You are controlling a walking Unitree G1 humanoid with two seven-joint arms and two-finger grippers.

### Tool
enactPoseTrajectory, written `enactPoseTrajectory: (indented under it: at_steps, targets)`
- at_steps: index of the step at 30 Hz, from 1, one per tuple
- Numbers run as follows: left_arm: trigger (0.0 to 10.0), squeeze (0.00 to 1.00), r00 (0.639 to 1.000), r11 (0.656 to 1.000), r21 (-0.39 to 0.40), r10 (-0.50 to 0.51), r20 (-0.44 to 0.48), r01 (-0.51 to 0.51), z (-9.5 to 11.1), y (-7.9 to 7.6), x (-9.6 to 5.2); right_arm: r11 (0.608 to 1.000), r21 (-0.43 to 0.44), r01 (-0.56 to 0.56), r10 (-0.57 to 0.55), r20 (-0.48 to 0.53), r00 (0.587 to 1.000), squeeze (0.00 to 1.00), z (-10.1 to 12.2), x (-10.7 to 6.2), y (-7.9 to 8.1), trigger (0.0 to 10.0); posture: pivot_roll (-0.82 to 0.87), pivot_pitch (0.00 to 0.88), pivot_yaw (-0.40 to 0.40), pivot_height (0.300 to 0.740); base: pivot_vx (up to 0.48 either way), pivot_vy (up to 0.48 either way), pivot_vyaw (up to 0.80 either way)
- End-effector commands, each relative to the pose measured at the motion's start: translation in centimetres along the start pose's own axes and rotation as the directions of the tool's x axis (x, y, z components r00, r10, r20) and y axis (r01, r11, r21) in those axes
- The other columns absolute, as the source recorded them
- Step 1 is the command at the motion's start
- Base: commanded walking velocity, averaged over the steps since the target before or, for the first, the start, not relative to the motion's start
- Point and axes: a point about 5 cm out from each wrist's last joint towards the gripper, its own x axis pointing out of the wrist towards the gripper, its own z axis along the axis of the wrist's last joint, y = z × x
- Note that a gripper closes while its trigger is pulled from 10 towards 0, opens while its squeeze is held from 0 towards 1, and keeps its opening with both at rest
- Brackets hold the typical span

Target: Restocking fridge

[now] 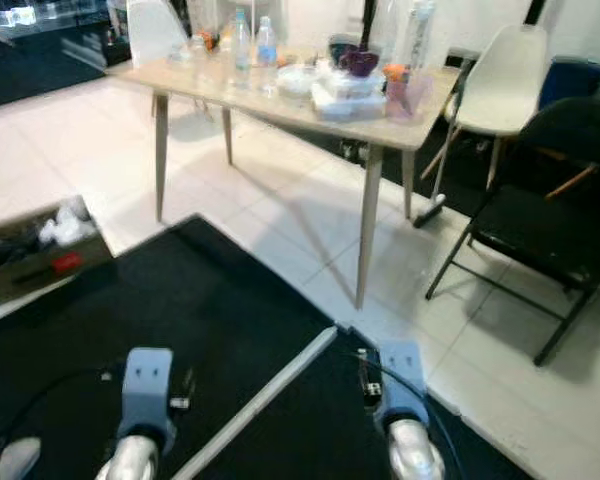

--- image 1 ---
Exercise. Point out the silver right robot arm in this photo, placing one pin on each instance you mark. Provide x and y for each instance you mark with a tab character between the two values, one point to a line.
415	455

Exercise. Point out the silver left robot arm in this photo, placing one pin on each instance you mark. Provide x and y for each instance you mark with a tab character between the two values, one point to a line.
130	468

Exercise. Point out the black floor mat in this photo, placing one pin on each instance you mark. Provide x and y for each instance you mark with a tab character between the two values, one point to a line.
190	320
300	430

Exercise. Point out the white floor tape strip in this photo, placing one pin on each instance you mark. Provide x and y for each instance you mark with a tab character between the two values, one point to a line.
255	405

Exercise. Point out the cardboard box with red label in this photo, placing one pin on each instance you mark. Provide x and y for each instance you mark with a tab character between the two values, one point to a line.
30	275

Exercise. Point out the black folding chair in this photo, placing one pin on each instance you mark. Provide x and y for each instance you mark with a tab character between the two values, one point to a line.
540	230

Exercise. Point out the clear lidded food container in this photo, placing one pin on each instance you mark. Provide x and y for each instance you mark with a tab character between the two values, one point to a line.
350	100

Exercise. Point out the pink plastic container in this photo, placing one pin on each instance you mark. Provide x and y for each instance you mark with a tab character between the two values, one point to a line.
405	98

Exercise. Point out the light wooden dining table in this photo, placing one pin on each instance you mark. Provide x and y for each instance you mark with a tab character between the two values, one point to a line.
240	105

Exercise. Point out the white bowl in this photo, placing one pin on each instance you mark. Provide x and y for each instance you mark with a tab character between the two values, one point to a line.
297	82

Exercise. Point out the purple bowl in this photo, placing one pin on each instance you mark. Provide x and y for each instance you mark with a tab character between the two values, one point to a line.
360	63

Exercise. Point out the white plastic chair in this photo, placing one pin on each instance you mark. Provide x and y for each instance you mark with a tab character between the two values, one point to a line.
155	30
505	85

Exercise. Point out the blue bin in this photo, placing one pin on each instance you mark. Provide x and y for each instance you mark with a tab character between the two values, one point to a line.
575	80

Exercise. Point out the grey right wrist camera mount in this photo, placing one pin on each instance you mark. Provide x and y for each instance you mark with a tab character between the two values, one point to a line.
403	385

